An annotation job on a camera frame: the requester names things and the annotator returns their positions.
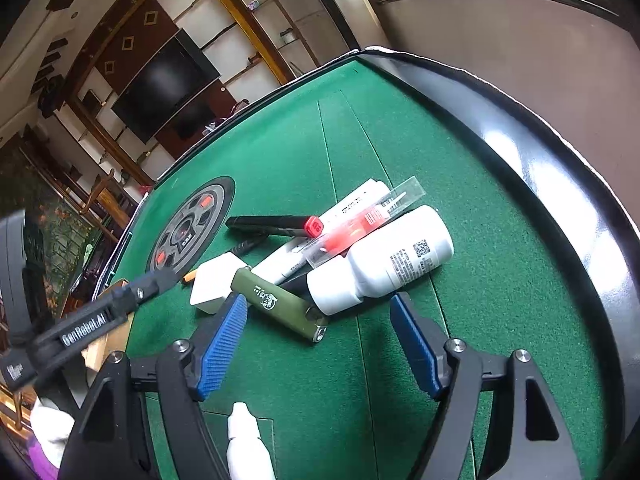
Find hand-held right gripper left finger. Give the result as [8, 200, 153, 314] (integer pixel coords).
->
[59, 293, 249, 480]

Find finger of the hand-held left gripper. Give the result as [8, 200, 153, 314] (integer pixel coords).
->
[114, 266, 180, 312]

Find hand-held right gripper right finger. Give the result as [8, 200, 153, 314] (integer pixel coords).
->
[389, 292, 583, 480]

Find cardboard box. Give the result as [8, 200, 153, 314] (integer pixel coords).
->
[80, 317, 132, 377]

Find white charger cube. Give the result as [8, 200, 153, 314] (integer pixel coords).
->
[189, 252, 249, 315]

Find green lighter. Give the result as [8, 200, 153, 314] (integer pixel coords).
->
[231, 267, 329, 345]

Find large white plastic bottle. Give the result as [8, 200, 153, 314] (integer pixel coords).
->
[306, 204, 455, 317]

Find small white squeeze bottle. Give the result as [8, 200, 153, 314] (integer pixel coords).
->
[226, 402, 277, 480]

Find black ridged pen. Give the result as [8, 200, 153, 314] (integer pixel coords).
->
[227, 236, 273, 260]

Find white marker with black cap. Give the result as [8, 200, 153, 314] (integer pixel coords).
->
[254, 237, 323, 302]

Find black pen with red cap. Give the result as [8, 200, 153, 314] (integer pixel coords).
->
[225, 215, 323, 240]

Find clear case with red insert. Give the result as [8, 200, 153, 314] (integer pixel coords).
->
[302, 175, 426, 269]

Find white labelled tube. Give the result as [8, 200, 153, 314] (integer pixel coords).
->
[319, 178, 392, 231]

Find round grey table control panel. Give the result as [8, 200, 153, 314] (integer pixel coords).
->
[147, 176, 236, 272]

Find white cloth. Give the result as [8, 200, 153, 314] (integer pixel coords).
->
[31, 400, 77, 467]

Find wooden chair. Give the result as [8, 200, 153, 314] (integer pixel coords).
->
[75, 170, 140, 233]

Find purple cloth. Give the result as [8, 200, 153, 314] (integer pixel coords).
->
[27, 446, 62, 480]

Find large black television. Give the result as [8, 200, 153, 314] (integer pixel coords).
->
[111, 29, 222, 145]

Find wooden wall shelf unit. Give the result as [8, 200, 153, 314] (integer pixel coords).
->
[52, 0, 363, 188]

